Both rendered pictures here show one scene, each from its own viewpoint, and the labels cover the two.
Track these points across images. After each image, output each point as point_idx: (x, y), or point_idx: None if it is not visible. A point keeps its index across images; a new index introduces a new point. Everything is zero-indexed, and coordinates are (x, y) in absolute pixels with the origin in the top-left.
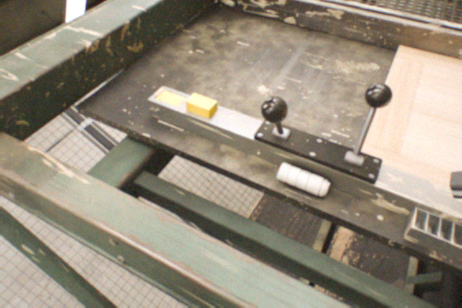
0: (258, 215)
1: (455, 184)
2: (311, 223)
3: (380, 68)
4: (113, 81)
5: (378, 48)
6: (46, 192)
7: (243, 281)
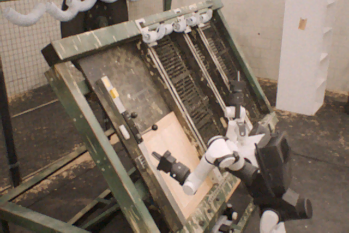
0: (10, 106)
1: (152, 152)
2: (54, 140)
3: (162, 114)
4: (89, 56)
5: (167, 106)
6: (73, 93)
7: (105, 144)
